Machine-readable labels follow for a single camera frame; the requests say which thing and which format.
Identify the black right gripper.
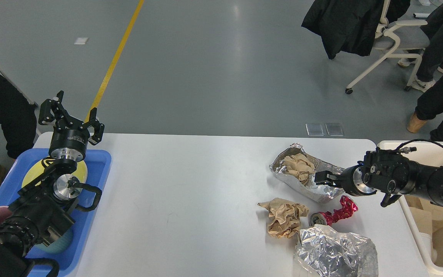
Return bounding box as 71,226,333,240
314,165,371,197

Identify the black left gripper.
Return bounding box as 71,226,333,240
38,91,105,162

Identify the paper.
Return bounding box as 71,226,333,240
282,153,315,185

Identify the aluminium foil sheet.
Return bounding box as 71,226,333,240
269,143,344,204
294,224,379,277

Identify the yellow plate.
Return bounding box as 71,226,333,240
21,157,88,188

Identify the brown paper bag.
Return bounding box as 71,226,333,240
409,207,433,236
405,195,443,233

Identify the green grey mug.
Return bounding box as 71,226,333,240
35,229,73,254

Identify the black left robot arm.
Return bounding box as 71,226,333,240
0,91,105,277

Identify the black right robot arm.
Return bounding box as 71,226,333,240
313,142,443,207

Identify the red foil wrapper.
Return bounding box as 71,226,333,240
309,196,358,227

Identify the crumpled brown paper ball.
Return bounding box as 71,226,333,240
257,198,309,238

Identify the person in black clothes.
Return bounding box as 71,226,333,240
0,74,37,159

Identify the tan boot right side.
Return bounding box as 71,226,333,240
406,112,428,133

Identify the white plastic bin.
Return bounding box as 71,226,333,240
377,140,443,277

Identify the black jacket on chair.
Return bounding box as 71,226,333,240
301,0,411,60

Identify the white office chair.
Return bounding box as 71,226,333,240
346,0,430,94

